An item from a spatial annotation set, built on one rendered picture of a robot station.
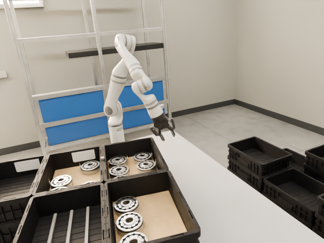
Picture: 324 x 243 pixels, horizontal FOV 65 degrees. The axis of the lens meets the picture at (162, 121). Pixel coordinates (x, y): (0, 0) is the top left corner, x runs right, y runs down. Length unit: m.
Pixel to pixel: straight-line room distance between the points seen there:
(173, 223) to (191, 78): 3.76
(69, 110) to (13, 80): 1.09
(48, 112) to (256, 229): 2.55
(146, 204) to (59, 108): 2.21
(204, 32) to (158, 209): 3.89
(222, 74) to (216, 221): 3.96
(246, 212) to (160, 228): 0.46
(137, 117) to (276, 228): 2.48
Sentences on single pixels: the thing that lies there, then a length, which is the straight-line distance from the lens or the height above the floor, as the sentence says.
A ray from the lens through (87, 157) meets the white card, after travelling 1.55.
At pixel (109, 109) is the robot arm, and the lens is 1.61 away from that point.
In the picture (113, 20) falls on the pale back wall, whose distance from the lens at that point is 4.07.
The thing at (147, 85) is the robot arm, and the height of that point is 1.29.
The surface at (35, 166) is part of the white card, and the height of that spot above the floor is 0.88.
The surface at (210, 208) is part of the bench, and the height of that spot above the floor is 0.70.
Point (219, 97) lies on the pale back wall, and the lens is 5.05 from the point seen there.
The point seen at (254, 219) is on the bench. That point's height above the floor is 0.70.
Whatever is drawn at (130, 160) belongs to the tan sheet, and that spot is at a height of 0.83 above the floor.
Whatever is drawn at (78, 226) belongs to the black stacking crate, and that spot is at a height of 0.83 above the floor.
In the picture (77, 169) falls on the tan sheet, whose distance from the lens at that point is 1.54.
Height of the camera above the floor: 1.55
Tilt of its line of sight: 20 degrees down
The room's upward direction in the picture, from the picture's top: 4 degrees counter-clockwise
